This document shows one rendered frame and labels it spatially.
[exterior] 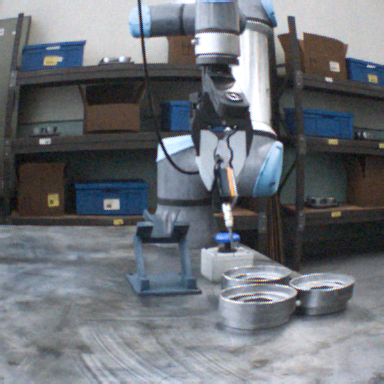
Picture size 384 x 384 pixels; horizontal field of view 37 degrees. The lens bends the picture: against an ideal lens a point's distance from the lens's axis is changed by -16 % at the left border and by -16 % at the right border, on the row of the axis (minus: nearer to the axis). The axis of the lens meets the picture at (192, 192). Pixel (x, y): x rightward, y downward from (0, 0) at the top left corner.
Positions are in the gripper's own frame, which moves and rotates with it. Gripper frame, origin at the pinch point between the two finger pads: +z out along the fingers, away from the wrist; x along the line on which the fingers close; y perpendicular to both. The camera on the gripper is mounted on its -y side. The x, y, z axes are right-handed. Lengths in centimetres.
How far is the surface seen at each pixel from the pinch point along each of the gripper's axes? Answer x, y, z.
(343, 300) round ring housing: -11.9, -23.8, 14.6
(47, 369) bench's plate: 30, -38, 16
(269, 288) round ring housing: -2.4, -16.8, 13.0
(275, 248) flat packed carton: -136, 338, 79
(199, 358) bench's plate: 11.5, -34.0, 16.5
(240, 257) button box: -4.4, 4.0, 12.6
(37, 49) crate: 45, 334, -71
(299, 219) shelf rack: -151, 329, 57
